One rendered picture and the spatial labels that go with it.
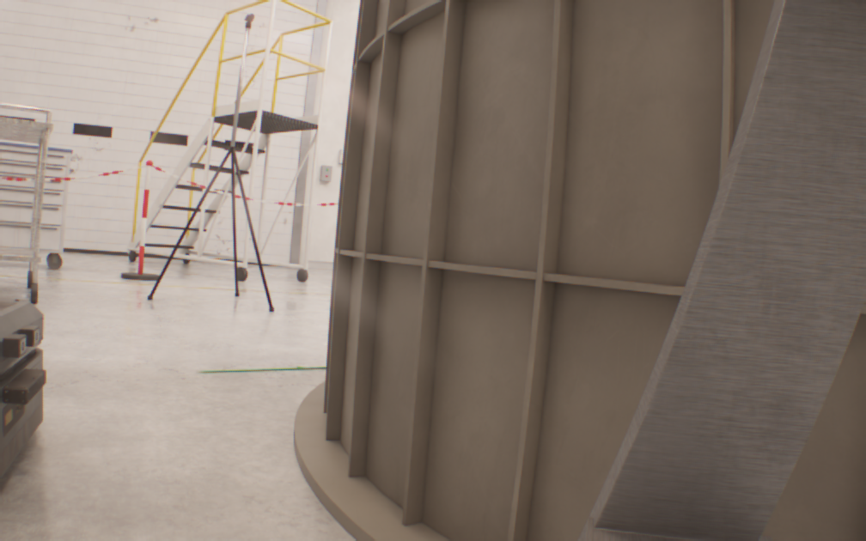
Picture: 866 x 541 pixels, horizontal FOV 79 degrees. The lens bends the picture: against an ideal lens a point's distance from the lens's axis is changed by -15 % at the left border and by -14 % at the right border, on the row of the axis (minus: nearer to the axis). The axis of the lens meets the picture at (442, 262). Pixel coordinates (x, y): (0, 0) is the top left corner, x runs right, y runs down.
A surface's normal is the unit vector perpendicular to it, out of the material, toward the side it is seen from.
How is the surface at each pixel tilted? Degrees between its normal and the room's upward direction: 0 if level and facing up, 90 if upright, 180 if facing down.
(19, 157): 90
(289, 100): 90
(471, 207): 90
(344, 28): 90
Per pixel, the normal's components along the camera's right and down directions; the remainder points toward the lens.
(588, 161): -0.66, -0.04
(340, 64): 0.45, 0.06
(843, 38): -0.26, 0.05
